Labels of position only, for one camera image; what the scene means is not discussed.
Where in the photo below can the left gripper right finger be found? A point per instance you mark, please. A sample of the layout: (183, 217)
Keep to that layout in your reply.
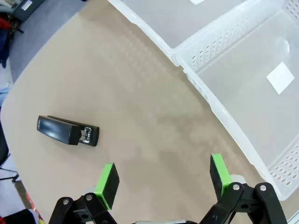
(220, 177)

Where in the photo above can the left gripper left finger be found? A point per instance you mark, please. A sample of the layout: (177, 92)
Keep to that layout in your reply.
(106, 186)

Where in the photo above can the black stapler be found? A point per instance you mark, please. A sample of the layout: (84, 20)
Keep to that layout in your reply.
(56, 129)

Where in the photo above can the white perforated plastic basket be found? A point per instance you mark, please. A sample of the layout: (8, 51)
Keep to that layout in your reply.
(177, 21)
(245, 98)

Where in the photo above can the black chair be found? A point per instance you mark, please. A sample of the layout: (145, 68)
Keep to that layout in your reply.
(3, 149)

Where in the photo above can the white square paper label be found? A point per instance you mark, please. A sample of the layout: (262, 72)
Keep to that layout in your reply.
(196, 1)
(280, 77)

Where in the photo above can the light blue shirt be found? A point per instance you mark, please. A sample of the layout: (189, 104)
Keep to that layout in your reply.
(2, 94)

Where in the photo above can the blue denim garment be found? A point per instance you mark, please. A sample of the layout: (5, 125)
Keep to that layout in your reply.
(4, 49)

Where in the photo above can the grey storage bin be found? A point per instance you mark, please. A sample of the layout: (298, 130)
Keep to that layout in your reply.
(26, 9)

